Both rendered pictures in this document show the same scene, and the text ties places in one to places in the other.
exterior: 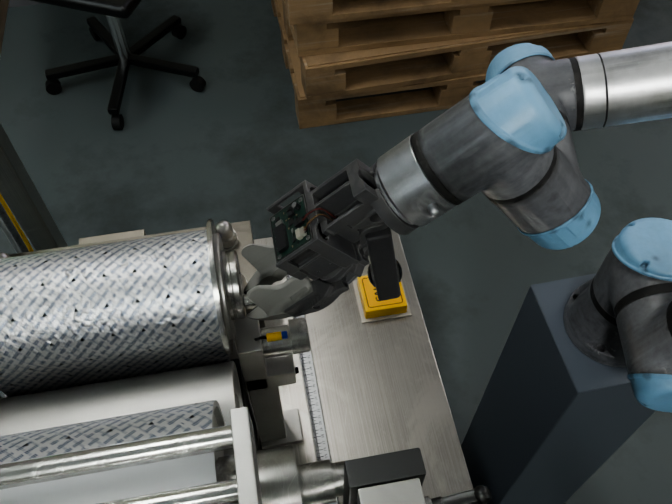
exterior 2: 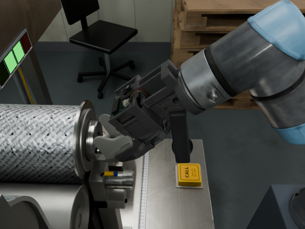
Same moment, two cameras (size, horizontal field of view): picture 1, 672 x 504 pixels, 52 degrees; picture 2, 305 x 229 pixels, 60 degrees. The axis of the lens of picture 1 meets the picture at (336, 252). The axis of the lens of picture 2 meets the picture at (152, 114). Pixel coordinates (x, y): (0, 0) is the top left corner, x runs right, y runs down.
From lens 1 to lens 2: 28 cm
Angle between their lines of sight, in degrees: 14
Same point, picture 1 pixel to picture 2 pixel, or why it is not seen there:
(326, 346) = (154, 196)
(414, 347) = (202, 206)
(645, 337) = not seen: outside the picture
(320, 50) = not seen: hidden behind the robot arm
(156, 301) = (40, 136)
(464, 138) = (240, 42)
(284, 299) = (116, 149)
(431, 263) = (221, 174)
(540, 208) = (291, 106)
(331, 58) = not seen: hidden behind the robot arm
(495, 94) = (267, 13)
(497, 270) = (252, 182)
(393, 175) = (189, 68)
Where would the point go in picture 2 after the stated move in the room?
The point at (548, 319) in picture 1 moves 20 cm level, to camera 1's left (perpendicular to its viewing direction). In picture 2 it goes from (279, 205) to (210, 191)
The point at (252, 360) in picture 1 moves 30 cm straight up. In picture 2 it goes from (97, 187) to (57, 37)
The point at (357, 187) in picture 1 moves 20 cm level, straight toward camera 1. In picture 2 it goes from (164, 73) to (106, 217)
